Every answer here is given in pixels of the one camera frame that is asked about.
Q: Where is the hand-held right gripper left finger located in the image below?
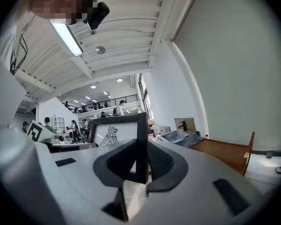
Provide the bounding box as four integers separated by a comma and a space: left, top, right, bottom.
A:
93, 139, 138, 188

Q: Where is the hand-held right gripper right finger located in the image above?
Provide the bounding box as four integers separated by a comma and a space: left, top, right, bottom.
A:
146, 140, 189, 193

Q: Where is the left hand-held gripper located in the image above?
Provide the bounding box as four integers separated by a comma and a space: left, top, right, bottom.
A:
27, 120, 99, 153

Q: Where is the black framed picture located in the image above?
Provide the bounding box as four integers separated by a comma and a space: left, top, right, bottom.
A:
88, 112, 148, 185

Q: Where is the white open shelf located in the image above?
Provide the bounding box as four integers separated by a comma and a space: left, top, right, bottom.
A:
51, 116, 66, 135

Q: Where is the grey marble sink cabinet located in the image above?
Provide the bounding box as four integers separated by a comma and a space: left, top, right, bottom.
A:
159, 130, 201, 149

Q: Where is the black balcony railing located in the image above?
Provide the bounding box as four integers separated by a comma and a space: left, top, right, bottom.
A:
65, 94, 139, 113

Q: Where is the dark framed window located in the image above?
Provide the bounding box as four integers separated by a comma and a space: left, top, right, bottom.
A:
138, 74, 155, 120

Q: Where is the long ceiling light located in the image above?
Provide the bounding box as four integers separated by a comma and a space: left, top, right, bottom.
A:
49, 19, 84, 57

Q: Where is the person's head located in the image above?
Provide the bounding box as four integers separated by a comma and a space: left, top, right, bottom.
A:
30, 0, 96, 25

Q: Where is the black camera cable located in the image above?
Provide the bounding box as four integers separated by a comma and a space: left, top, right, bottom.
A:
9, 15, 36, 75

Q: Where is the black head camera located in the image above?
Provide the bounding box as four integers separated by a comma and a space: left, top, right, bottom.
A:
83, 1, 111, 30

